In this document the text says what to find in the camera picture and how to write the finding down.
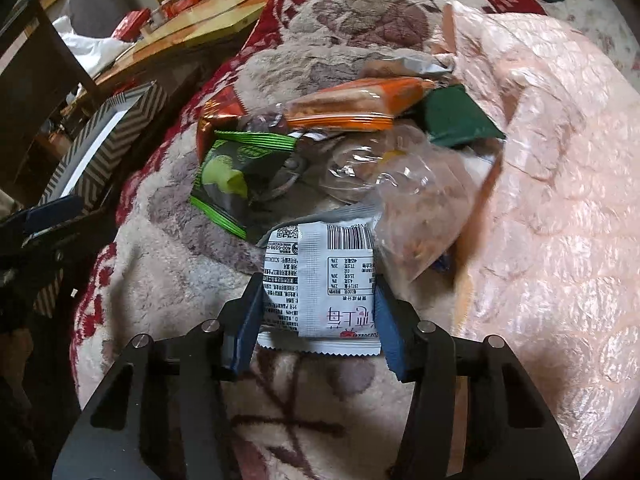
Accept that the striped cardboard box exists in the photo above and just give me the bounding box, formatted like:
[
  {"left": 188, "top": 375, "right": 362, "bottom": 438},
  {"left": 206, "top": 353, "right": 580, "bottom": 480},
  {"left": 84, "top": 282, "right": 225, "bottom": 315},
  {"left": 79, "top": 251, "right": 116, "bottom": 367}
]
[{"left": 35, "top": 80, "right": 168, "bottom": 318}]

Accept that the low wooden cabinet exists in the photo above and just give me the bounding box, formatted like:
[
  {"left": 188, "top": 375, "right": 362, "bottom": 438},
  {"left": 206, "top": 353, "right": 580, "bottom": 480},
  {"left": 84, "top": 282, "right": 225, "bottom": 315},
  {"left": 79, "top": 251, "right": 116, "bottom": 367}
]
[{"left": 95, "top": 0, "right": 291, "bottom": 86}]

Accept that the clear bag of brown snacks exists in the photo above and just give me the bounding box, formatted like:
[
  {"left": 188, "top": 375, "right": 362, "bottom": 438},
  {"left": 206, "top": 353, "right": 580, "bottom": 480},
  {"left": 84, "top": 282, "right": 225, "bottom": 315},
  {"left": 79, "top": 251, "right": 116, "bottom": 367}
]
[{"left": 372, "top": 150, "right": 501, "bottom": 283}]

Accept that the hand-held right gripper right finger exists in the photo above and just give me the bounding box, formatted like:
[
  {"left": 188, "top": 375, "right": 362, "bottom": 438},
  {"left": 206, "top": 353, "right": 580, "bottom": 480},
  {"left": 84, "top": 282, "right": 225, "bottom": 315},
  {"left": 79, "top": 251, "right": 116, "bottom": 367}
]
[{"left": 372, "top": 275, "right": 581, "bottom": 480}]

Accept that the white barcode snack packet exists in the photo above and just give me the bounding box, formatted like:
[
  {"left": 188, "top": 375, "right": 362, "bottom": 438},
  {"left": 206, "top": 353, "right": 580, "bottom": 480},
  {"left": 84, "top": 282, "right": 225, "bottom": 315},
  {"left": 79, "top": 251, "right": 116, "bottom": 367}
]
[{"left": 256, "top": 217, "right": 383, "bottom": 356}]

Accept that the red orange snack packet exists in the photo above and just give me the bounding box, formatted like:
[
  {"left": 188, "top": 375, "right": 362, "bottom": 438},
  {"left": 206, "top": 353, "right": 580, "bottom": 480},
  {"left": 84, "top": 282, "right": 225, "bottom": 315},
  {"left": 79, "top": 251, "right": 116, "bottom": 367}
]
[{"left": 196, "top": 85, "right": 246, "bottom": 163}]

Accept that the clear plastic snack bag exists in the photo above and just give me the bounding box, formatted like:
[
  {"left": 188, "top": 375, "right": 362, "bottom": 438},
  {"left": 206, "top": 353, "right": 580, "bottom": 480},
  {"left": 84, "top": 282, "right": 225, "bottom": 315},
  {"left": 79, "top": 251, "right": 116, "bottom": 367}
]
[{"left": 300, "top": 130, "right": 431, "bottom": 206}]

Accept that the floral plush blanket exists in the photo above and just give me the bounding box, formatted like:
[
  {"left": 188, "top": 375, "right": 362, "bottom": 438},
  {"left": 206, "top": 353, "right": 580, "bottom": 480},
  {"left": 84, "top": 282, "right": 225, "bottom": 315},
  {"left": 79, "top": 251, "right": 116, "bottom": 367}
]
[{"left": 70, "top": 0, "right": 640, "bottom": 480}]

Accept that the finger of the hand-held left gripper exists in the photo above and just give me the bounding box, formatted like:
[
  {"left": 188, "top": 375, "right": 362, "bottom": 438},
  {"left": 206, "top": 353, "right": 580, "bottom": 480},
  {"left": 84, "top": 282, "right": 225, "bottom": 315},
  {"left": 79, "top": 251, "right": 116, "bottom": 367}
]
[
  {"left": 22, "top": 195, "right": 86, "bottom": 236},
  {"left": 20, "top": 220, "right": 118, "bottom": 273}
]

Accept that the green and black snack packet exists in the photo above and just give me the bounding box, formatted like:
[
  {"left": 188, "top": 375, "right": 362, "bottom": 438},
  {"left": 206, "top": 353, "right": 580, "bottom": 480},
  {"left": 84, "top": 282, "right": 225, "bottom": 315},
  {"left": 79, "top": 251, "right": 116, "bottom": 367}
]
[{"left": 189, "top": 130, "right": 298, "bottom": 241}]

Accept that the dark green snack packet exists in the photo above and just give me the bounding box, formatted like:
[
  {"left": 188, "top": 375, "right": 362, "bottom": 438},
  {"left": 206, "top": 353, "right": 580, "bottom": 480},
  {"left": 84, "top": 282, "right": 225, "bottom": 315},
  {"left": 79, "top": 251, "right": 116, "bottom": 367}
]
[{"left": 412, "top": 84, "right": 507, "bottom": 148}]

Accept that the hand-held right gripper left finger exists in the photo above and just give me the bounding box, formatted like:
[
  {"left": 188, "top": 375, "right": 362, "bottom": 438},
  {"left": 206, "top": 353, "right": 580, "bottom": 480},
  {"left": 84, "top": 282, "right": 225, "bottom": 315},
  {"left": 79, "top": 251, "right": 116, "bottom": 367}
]
[{"left": 52, "top": 272, "right": 266, "bottom": 480}]

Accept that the silver biscuit packet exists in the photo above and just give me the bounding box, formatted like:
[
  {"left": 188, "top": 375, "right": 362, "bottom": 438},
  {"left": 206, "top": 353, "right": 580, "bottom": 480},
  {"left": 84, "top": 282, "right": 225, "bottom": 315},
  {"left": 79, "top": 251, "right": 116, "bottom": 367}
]
[{"left": 360, "top": 55, "right": 453, "bottom": 81}]

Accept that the grey rounded object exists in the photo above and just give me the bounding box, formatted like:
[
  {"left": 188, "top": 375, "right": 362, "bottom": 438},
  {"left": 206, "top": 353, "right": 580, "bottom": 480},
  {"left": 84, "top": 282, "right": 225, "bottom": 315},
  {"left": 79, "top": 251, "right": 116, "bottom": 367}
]
[{"left": 67, "top": 0, "right": 118, "bottom": 38}]

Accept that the pink quilt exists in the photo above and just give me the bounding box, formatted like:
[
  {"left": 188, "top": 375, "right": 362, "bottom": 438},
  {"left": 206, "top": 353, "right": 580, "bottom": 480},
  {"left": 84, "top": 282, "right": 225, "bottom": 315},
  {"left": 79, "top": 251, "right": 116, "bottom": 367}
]
[{"left": 430, "top": 2, "right": 640, "bottom": 466}]

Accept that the white plastic sheet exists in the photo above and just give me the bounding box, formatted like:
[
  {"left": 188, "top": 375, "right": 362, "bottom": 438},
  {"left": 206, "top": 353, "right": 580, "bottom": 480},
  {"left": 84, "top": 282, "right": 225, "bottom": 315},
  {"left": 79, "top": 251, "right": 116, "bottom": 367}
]
[{"left": 52, "top": 15, "right": 136, "bottom": 73}]

